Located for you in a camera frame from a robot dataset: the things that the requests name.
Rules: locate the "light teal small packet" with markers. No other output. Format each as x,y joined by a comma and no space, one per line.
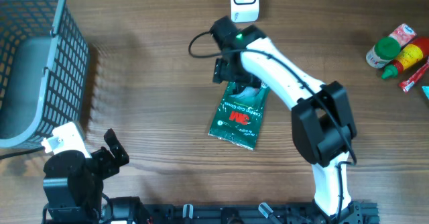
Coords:
426,91

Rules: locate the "red stick sachet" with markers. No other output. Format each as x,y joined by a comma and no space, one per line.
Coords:
406,85

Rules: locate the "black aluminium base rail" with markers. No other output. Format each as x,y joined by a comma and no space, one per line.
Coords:
305,213

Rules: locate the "grey plastic mesh basket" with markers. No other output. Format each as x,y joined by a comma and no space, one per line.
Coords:
44,66

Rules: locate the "green foil snack bag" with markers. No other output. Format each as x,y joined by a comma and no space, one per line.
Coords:
239,116

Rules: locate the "red white tissue packet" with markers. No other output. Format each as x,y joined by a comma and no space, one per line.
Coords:
403,34

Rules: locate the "white barcode scanner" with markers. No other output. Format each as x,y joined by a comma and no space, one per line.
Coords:
244,11

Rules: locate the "red sauce bottle green cap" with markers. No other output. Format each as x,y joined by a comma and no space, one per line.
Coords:
412,54

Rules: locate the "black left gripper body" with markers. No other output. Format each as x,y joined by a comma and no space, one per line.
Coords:
104,165

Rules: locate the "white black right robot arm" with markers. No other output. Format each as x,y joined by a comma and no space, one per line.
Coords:
322,121

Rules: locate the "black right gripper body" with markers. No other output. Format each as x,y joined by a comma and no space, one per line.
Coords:
232,72

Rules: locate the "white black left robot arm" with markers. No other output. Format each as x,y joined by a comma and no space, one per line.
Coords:
74,186

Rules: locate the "green lid clear jar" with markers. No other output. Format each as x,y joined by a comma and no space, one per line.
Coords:
383,52

